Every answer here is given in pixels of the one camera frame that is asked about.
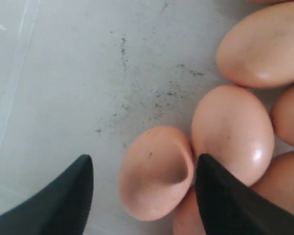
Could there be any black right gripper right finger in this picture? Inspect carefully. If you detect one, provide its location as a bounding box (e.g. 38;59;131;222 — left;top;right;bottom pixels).
195;154;294;235

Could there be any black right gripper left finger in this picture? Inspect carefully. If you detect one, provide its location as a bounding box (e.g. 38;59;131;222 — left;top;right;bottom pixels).
0;155;94;235

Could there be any brown egg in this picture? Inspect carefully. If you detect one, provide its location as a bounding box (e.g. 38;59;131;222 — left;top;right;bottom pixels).
191;85;274;186
119;125;194;221
270;84;294;147
173;187;206;235
251;151;294;214
216;2;294;88

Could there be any clear plastic storage box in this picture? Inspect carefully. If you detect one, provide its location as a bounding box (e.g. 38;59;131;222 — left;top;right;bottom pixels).
0;0;294;235

